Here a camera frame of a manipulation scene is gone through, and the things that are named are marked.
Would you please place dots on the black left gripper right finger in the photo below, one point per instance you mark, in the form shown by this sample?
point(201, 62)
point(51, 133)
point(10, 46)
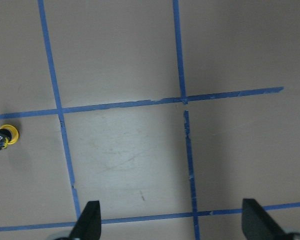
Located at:
point(257, 224)

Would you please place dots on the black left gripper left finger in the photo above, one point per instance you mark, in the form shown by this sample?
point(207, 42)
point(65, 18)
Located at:
point(89, 224)

